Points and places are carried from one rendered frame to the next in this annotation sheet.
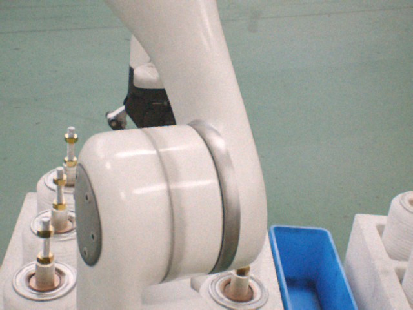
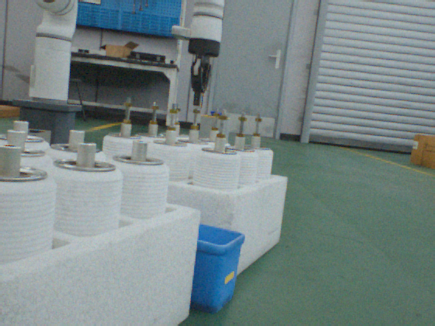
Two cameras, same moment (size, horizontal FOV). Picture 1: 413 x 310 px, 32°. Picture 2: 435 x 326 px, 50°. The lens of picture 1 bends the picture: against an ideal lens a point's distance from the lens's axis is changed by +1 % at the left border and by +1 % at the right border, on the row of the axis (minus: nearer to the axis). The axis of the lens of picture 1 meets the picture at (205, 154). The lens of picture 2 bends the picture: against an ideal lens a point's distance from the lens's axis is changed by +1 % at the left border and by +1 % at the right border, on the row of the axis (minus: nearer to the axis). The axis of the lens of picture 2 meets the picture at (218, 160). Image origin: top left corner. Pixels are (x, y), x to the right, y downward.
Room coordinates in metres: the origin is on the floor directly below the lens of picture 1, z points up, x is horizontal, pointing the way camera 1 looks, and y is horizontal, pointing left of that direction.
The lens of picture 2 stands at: (1.41, -0.90, 0.35)
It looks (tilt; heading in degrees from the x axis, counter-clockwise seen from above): 7 degrees down; 118
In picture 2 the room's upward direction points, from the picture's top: 7 degrees clockwise
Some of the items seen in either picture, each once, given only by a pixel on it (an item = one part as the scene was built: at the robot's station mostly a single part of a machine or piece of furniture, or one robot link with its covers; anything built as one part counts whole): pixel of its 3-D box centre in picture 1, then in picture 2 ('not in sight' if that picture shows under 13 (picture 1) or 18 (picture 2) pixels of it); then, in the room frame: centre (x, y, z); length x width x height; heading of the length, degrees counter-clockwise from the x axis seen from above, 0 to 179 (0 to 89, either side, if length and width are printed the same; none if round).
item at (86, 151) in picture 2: not in sight; (85, 156); (0.99, -0.47, 0.26); 0.02 x 0.02 x 0.03
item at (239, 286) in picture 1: (239, 282); (125, 130); (0.71, -0.06, 0.26); 0.02 x 0.02 x 0.03
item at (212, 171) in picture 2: not in sight; (214, 193); (0.94, -0.04, 0.16); 0.10 x 0.10 x 0.18
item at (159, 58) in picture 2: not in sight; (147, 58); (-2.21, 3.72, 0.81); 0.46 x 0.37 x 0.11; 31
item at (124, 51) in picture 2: not in sight; (119, 50); (-2.57, 3.61, 0.87); 0.40 x 0.30 x 0.23; 17
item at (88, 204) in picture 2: not in sight; (78, 236); (0.99, -0.47, 0.16); 0.10 x 0.10 x 0.18
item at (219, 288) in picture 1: (238, 290); (125, 136); (0.71, -0.06, 0.25); 0.08 x 0.08 x 0.01
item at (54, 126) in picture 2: not in sight; (45, 155); (0.36, 0.02, 0.15); 0.15 x 0.15 x 0.30; 31
